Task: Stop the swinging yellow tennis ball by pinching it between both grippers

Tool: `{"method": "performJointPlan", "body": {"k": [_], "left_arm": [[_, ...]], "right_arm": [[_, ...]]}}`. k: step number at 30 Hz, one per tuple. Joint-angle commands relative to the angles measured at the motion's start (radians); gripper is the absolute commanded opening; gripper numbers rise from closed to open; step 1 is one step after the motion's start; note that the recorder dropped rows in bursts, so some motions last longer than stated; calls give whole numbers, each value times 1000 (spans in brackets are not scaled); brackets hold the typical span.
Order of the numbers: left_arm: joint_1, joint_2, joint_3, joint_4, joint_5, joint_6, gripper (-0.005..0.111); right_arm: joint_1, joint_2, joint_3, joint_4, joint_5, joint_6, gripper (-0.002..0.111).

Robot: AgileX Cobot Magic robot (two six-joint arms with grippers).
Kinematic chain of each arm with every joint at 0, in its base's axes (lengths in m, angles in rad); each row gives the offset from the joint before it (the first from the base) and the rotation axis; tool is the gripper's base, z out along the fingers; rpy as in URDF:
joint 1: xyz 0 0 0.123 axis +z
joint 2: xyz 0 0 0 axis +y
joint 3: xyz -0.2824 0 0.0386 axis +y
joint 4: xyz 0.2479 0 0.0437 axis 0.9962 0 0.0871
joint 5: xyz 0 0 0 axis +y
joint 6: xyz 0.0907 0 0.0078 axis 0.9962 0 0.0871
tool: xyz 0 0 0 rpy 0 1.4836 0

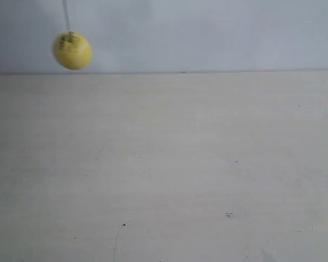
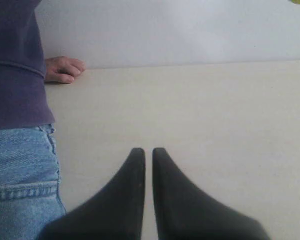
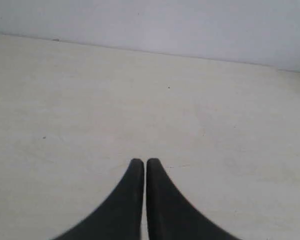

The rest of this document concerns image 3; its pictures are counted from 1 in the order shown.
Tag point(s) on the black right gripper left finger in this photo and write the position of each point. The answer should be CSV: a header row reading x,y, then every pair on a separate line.
x,y
120,214

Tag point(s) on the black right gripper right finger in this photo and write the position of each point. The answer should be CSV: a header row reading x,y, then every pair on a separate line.
x,y
170,216

